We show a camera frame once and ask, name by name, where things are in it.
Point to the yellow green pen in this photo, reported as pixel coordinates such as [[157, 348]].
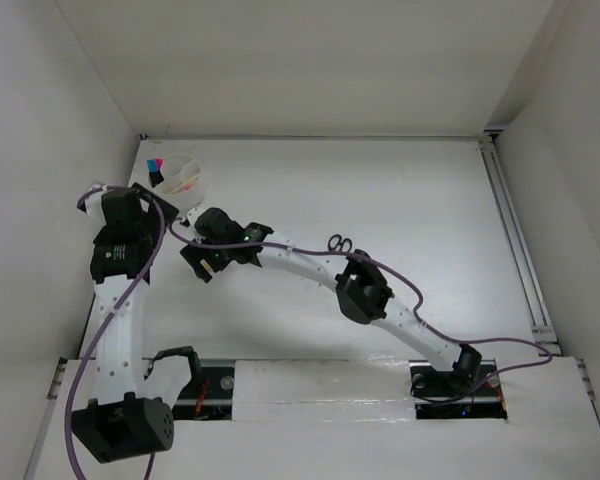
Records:
[[175, 190]]

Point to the pink red pen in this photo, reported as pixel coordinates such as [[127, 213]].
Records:
[[189, 183]]

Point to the aluminium rail right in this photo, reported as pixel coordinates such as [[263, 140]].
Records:
[[513, 231]]

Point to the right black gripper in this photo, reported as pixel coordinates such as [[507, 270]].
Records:
[[195, 254]]

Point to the black handled scissors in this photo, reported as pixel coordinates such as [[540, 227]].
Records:
[[338, 242]]

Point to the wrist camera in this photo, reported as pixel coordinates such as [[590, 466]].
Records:
[[189, 219], [90, 202]]

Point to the white round divided container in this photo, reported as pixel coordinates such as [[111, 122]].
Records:
[[177, 168]]

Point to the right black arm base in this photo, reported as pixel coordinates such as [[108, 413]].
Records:
[[438, 397]]

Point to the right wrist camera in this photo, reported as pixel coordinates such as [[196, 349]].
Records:
[[189, 219]]

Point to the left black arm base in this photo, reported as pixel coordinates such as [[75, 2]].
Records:
[[200, 390]]

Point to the blue black highlighter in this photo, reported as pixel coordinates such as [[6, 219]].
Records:
[[151, 168]]

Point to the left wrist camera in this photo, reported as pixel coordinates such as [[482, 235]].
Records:
[[90, 202]]

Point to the tan eraser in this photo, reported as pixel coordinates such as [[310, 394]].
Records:
[[207, 267]]

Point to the pink black highlighter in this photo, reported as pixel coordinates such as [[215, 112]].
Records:
[[158, 176]]

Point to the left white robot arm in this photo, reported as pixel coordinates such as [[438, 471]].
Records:
[[129, 412]]

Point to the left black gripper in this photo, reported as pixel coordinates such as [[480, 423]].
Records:
[[152, 216]]

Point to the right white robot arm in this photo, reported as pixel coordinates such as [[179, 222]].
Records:
[[362, 291]]

